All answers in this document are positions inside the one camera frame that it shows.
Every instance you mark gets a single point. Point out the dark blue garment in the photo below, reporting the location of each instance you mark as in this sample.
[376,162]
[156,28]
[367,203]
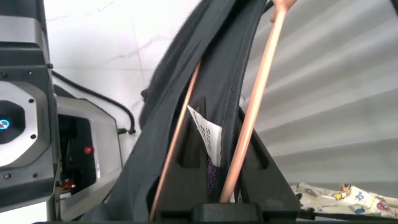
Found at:
[199,46]

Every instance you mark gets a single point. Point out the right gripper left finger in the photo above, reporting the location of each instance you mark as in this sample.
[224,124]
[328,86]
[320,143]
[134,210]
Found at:
[186,180]

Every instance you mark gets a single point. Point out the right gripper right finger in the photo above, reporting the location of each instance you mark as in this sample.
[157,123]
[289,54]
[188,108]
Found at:
[264,183]

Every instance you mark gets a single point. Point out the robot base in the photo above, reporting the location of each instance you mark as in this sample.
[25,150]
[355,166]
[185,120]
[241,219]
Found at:
[28,124]

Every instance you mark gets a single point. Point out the pink clothes hanger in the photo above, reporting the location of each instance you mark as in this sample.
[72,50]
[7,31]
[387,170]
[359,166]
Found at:
[255,99]

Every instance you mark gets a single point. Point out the cream printed shorts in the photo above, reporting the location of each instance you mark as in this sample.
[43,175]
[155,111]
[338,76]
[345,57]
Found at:
[342,197]

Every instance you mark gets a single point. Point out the white curtain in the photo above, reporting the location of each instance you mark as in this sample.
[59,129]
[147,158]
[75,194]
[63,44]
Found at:
[326,93]

